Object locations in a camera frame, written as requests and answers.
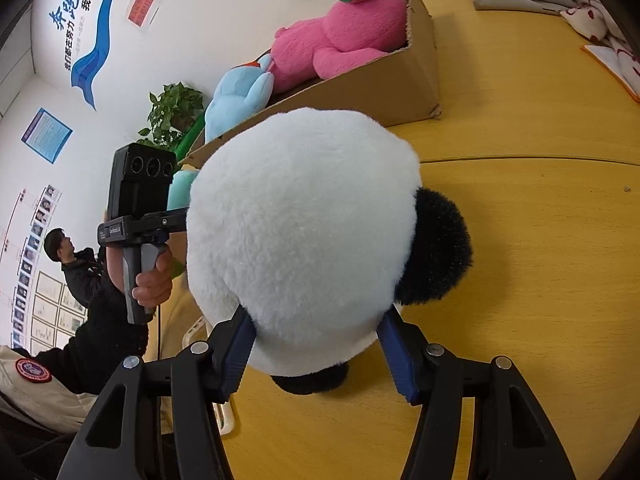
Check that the pink plush bear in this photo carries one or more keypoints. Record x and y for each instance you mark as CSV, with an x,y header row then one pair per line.
x,y
340,35

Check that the person's left forearm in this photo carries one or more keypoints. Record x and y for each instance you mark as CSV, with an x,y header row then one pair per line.
x,y
105,340

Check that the blue framed wall poster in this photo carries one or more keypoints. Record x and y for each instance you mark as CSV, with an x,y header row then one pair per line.
x,y
46,135

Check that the white and teal plush doll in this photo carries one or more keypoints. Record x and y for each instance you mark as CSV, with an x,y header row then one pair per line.
x,y
181,187

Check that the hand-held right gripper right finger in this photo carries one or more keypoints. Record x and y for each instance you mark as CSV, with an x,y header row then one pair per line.
x,y
395,355

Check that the wall photo chart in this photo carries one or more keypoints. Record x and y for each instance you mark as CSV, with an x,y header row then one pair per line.
x,y
30,240

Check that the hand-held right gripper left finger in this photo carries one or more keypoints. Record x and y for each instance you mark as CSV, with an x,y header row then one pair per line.
x,y
237,355

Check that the light blue plush toy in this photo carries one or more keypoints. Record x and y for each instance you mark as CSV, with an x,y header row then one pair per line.
x,y
235,100

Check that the cardboard box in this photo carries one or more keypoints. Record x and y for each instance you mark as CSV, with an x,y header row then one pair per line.
x,y
400,85

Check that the green curved object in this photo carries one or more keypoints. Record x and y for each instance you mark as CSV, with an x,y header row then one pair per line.
x,y
192,135

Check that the framed wall certificates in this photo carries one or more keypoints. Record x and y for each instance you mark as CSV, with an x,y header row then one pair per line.
x,y
55,310

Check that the white red-printed cloth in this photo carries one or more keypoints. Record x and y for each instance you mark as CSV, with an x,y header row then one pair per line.
x,y
610,35

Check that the person's left hand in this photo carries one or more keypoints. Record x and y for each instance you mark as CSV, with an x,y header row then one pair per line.
x,y
152,285

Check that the blue ribbon wall decal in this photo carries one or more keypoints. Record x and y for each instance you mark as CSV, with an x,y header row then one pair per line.
x,y
100,35

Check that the white and black plush panda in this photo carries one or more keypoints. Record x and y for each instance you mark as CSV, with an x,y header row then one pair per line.
x,y
300,220

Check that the green potted plant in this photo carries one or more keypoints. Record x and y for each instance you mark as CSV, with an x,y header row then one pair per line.
x,y
172,110

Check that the red wall notice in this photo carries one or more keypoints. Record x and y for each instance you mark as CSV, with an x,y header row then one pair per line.
x,y
142,10

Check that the beige jacket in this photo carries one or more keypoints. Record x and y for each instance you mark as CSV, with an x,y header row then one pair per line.
x,y
30,400

